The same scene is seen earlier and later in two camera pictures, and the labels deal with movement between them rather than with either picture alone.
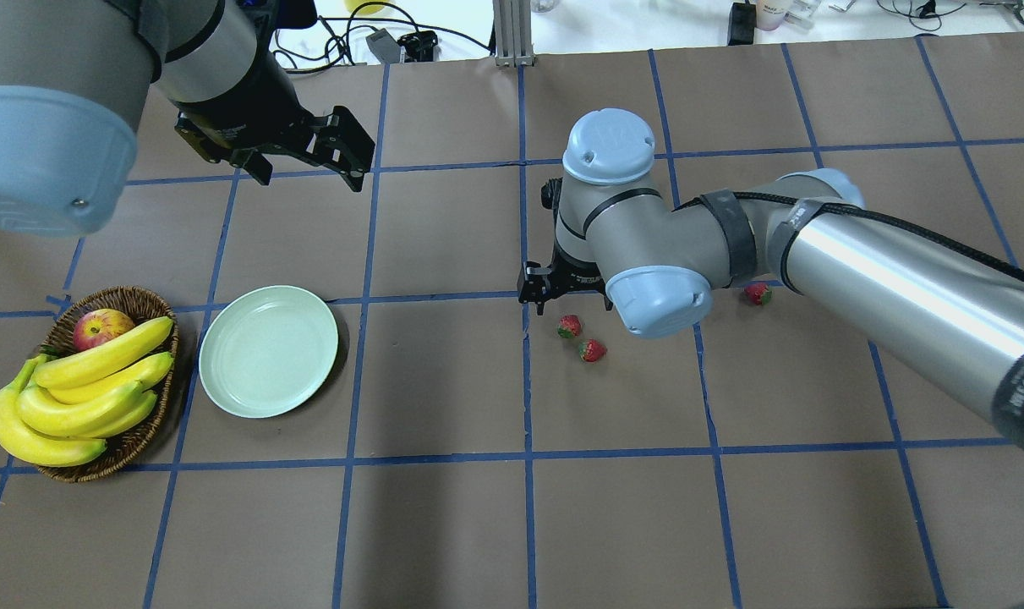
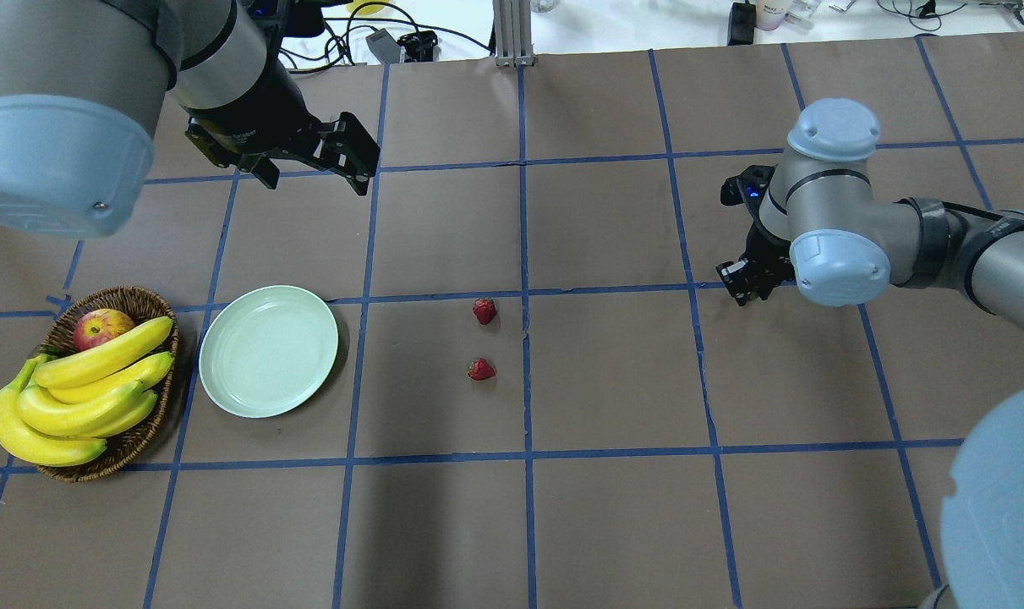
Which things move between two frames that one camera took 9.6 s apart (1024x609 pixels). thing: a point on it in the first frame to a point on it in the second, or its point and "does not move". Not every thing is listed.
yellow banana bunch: x=65 y=405 does not move
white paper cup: x=770 y=14 does not move
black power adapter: x=741 y=23 does not move
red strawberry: x=569 y=326 to x=484 y=309
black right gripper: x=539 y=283 to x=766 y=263
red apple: x=96 y=325 does not move
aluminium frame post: x=512 y=20 does not move
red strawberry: x=591 y=350 to x=479 y=369
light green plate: x=267 y=349 does not move
